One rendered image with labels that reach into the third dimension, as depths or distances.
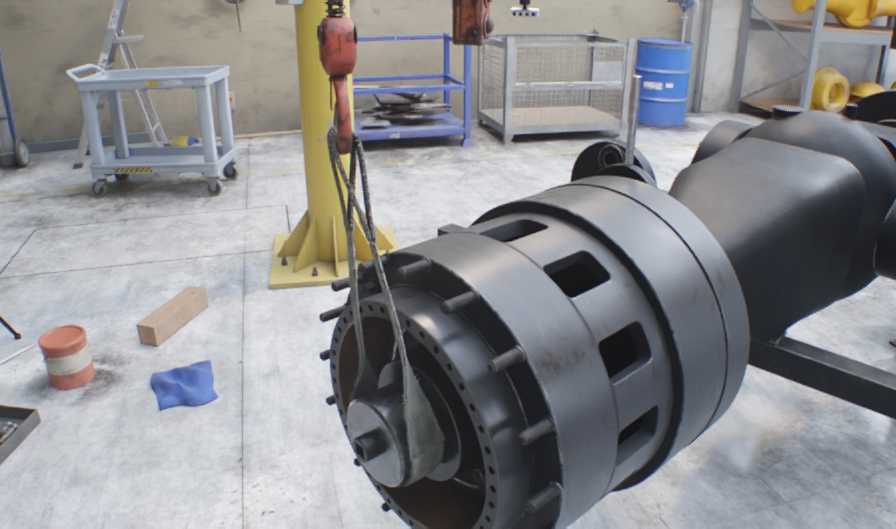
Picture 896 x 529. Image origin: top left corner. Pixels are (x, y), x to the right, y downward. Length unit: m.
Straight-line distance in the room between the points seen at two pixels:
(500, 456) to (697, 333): 0.39
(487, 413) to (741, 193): 0.96
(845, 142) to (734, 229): 0.59
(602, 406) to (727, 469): 1.50
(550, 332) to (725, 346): 0.38
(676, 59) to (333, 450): 5.70
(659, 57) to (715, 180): 5.50
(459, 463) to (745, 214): 0.90
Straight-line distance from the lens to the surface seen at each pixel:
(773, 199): 1.62
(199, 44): 6.80
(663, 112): 7.22
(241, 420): 2.54
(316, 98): 3.37
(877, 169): 2.05
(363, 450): 1.01
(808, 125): 2.07
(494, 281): 0.90
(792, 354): 1.83
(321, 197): 3.50
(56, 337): 2.95
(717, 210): 1.60
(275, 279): 3.48
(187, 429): 2.55
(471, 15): 1.02
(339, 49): 0.79
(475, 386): 0.86
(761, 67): 8.95
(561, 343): 0.89
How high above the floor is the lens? 1.48
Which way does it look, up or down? 24 degrees down
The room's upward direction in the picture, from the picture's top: straight up
